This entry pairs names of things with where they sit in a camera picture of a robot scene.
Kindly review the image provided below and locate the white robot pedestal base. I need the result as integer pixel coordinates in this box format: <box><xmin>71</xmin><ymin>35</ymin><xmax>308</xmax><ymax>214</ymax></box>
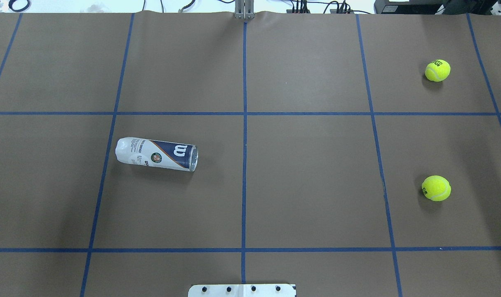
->
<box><xmin>188</xmin><ymin>283</ymin><xmax>297</xmax><ymax>297</ymax></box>

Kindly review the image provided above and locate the brown paper table cover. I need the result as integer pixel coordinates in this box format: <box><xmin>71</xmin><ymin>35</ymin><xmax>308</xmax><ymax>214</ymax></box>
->
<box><xmin>0</xmin><ymin>11</ymin><xmax>501</xmax><ymax>297</ymax></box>

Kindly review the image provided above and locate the tennis ball can holder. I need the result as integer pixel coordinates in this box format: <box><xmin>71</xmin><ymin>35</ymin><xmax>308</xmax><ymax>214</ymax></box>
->
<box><xmin>115</xmin><ymin>137</ymin><xmax>199</xmax><ymax>172</ymax></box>

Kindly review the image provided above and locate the aluminium frame post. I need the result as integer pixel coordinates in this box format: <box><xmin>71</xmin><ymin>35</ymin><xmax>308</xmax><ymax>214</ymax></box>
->
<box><xmin>234</xmin><ymin>0</ymin><xmax>255</xmax><ymax>21</ymax></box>

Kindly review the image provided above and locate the yellow tennis ball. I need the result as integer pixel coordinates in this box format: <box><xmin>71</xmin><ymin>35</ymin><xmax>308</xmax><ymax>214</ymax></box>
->
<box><xmin>421</xmin><ymin>175</ymin><xmax>452</xmax><ymax>202</ymax></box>
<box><xmin>424</xmin><ymin>59</ymin><xmax>451</xmax><ymax>82</ymax></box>

